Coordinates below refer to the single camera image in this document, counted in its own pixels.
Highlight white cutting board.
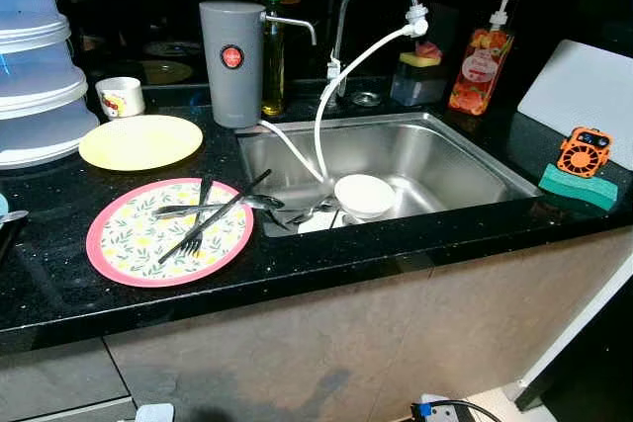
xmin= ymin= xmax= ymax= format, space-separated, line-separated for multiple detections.
xmin=516 ymin=40 xmax=633 ymax=172

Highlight dark sponge holder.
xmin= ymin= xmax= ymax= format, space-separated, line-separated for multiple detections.
xmin=390 ymin=61 xmax=447 ymax=110

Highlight silver fork in sink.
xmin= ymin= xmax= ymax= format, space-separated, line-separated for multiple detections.
xmin=285 ymin=200 xmax=338 ymax=226

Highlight round metal strainer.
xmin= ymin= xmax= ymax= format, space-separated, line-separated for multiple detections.
xmin=351 ymin=91 xmax=385 ymax=110

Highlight stainless steel sink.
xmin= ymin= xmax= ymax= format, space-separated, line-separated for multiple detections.
xmin=235 ymin=113 xmax=544 ymax=238

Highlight grey water filter jug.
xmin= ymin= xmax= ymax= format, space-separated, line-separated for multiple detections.
xmin=199 ymin=0 xmax=318 ymax=130

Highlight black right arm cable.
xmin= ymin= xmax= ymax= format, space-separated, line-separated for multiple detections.
xmin=430 ymin=398 xmax=506 ymax=422

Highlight white bowl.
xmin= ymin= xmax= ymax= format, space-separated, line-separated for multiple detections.
xmin=333 ymin=174 xmax=398 ymax=221

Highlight orange soap pump bottle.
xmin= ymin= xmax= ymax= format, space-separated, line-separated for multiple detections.
xmin=448 ymin=0 xmax=518 ymax=118

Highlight green sponge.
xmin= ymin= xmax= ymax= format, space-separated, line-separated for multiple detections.
xmin=538 ymin=164 xmax=620 ymax=212

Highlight silver metal fork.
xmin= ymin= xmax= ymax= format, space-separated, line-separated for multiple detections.
xmin=177 ymin=177 xmax=216 ymax=262

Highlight pink floral plate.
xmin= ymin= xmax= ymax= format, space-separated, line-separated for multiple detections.
xmin=85 ymin=177 xmax=256 ymax=290

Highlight yellow plate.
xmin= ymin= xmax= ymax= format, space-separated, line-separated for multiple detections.
xmin=78 ymin=115 xmax=206 ymax=173

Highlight white hose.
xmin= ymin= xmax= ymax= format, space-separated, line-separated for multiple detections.
xmin=259 ymin=9 xmax=432 ymax=187

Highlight white plate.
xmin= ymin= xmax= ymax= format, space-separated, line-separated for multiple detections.
xmin=297 ymin=210 xmax=363 ymax=236

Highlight white printed mug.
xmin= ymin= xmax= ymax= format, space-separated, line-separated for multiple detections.
xmin=94 ymin=76 xmax=146 ymax=121

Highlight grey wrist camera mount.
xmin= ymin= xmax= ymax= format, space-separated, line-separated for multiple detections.
xmin=134 ymin=402 xmax=177 ymax=422
xmin=410 ymin=394 xmax=462 ymax=422

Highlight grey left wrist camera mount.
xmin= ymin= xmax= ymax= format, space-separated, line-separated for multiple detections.
xmin=134 ymin=402 xmax=177 ymax=422

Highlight orange mini fan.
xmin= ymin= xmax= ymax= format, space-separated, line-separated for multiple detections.
xmin=557 ymin=127 xmax=613 ymax=180

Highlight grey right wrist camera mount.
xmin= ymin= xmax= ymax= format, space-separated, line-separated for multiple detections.
xmin=410 ymin=394 xmax=462 ymax=422

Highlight stacked translucent plastic containers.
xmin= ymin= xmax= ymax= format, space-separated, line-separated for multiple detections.
xmin=0 ymin=0 xmax=101 ymax=171

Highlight black chopstick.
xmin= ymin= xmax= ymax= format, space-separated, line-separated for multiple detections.
xmin=159 ymin=173 xmax=274 ymax=266
xmin=156 ymin=169 xmax=273 ymax=264

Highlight yellow pink dish sponge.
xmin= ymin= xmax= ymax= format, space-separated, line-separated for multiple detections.
xmin=400 ymin=42 xmax=443 ymax=68

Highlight green-capped oil bottle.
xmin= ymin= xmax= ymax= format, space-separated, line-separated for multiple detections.
xmin=259 ymin=0 xmax=287 ymax=120

